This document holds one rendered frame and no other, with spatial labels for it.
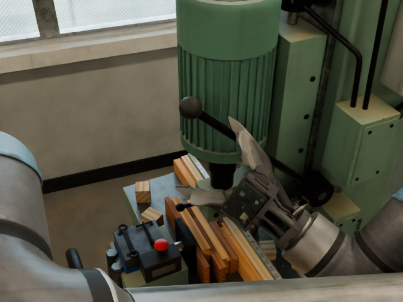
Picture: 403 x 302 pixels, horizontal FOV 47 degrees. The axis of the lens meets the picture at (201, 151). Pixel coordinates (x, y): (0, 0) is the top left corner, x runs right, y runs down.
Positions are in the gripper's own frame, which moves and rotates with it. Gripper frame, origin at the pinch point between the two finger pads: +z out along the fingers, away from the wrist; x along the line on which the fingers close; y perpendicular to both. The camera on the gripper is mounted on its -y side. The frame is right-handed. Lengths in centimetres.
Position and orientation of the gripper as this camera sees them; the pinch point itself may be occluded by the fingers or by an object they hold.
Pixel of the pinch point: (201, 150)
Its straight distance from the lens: 77.4
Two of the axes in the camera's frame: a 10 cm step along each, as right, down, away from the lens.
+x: -5.7, 7.7, 2.7
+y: -2.7, 1.3, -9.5
